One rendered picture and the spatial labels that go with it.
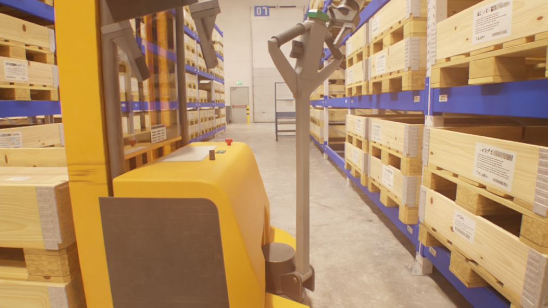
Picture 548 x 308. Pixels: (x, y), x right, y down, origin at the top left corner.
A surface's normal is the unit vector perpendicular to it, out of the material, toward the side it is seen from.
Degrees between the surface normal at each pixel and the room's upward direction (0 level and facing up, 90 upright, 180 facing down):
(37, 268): 90
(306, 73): 106
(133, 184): 90
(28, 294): 90
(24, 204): 90
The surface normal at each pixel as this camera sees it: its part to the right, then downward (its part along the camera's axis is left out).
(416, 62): -0.01, 0.12
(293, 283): -0.69, 0.10
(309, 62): 0.70, 0.34
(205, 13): -0.11, 0.50
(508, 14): -1.00, 0.02
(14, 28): 1.00, -0.01
